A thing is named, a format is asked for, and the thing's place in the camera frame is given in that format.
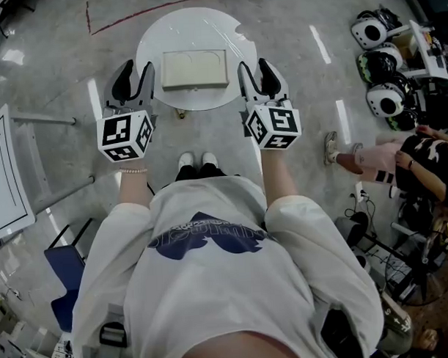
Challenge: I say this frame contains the black waist pouch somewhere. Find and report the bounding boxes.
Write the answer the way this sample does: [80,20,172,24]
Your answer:
[319,306,371,358]

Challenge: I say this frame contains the white power strip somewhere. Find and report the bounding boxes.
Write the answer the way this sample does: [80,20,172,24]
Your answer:
[353,180,371,205]

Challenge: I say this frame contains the person's right forearm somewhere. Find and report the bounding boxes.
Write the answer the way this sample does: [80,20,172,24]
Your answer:
[259,145,300,208]

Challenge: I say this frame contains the person's left white shoe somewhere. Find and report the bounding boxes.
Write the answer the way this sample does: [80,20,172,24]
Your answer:
[177,150,196,170]

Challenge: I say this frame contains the white storage shelves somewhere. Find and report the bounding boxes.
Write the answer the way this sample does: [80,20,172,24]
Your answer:
[0,318,78,358]

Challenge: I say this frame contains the blue chair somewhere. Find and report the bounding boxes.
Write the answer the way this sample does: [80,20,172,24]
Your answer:
[42,216,99,335]

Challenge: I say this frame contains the person's white shoe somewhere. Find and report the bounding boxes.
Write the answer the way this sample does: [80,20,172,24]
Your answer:
[177,150,196,170]
[201,150,219,169]

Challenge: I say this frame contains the white metal rack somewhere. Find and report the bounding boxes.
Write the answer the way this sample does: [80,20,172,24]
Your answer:
[388,17,448,84]

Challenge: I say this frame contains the person's right white shoe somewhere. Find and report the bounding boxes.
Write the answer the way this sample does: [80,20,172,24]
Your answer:
[201,150,219,169]

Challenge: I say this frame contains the white printed t-shirt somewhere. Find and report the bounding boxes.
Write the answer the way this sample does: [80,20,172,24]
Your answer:
[67,170,386,358]

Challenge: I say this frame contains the black strap buckle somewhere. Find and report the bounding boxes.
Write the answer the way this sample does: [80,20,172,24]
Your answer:
[98,318,128,350]

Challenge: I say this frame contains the black floor fan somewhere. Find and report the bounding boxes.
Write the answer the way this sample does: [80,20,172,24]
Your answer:
[382,227,448,310]

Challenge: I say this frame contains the person's black trousers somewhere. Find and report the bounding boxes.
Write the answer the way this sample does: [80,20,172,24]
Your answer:
[174,161,226,182]

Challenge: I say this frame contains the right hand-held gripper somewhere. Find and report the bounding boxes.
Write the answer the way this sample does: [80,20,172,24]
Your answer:
[237,56,304,152]

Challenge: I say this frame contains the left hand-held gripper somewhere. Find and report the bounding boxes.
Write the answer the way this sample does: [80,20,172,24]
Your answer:
[94,58,161,164]

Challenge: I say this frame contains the person's left forearm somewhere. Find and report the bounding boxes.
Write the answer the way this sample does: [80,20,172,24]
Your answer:
[117,157,153,213]

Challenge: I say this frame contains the cream drawer box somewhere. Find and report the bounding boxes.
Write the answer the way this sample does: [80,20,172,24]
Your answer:
[159,48,230,92]

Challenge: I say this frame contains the white table with grey legs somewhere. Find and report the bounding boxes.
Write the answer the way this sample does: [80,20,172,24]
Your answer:
[0,99,99,245]

